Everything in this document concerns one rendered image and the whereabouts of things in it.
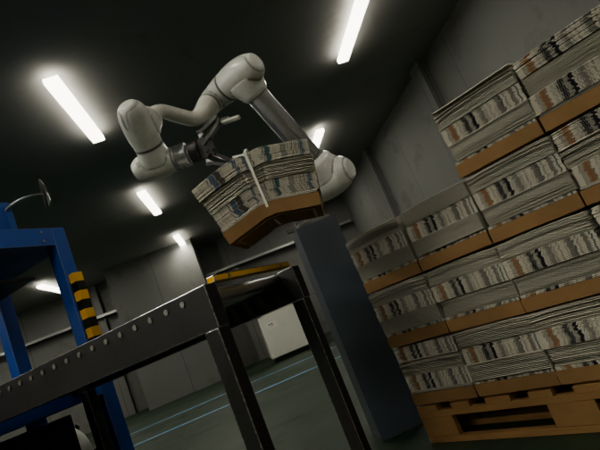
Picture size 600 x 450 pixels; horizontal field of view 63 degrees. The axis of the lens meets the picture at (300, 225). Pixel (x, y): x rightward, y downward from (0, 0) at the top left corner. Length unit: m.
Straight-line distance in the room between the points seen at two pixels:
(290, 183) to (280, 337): 7.69
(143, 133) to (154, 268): 9.42
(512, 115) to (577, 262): 0.46
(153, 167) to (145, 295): 9.34
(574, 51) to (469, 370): 1.04
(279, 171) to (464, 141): 0.59
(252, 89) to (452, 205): 0.96
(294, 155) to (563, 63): 0.80
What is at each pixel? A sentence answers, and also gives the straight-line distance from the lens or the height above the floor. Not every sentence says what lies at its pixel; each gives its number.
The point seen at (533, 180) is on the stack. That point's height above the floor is 0.73.
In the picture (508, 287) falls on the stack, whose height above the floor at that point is 0.46.
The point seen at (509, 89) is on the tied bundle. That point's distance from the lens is 1.59.
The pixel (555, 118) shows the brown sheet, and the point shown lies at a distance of 1.54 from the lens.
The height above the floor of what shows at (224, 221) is 0.99.
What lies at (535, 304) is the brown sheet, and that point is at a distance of 1.65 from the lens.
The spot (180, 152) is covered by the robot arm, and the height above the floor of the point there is 1.31.
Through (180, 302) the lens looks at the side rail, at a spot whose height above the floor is 0.78.
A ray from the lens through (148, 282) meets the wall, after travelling 11.09.
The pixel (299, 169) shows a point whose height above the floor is 1.06.
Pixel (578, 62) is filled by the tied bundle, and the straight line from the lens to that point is 1.54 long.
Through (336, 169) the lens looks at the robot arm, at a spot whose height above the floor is 1.16.
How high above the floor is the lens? 0.63
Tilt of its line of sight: 10 degrees up
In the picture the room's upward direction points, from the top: 22 degrees counter-clockwise
